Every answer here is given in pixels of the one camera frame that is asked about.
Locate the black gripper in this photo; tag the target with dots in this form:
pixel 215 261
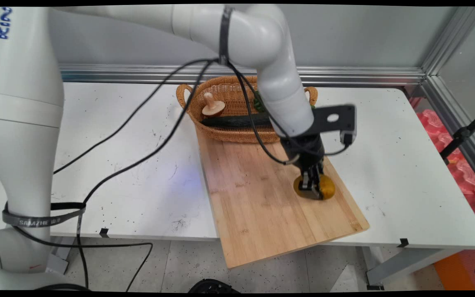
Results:
pixel 303 150

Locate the yellow toy potato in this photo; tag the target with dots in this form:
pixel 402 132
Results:
pixel 328 187

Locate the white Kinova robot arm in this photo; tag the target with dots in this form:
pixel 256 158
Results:
pixel 23 123

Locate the wooden cutting board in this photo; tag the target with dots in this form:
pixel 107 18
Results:
pixel 262 214

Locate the green bell pepper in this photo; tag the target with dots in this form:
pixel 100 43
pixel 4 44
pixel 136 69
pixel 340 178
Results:
pixel 259 105

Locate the dark green cucumber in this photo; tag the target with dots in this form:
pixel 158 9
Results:
pixel 237 121

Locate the wooden toy mushroom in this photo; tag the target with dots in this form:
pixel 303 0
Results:
pixel 212 107

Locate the black round floor object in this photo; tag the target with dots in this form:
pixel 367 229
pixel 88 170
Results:
pixel 212 286

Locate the red foam floor mat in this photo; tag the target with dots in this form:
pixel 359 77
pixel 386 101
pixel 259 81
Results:
pixel 464 173

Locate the black tripod stand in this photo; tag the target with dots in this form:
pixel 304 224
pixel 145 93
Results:
pixel 462 134

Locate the orange floor mat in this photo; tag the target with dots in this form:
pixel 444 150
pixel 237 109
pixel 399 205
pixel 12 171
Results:
pixel 456 272

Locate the black tape mark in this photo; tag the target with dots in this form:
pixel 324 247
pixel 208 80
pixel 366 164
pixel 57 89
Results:
pixel 104 232

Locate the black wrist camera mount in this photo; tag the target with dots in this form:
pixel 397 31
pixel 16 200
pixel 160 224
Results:
pixel 344 117

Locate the long horizontal aluminium frame rail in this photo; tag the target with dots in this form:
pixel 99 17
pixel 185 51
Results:
pixel 344 76

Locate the grey table leg frame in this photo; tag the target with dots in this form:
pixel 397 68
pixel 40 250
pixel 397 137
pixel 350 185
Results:
pixel 406 264

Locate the low aluminium frame rail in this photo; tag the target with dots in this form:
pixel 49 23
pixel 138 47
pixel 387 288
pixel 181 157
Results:
pixel 456 123

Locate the upright aluminium frame post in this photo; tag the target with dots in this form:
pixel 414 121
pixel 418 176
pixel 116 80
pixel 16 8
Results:
pixel 454 39

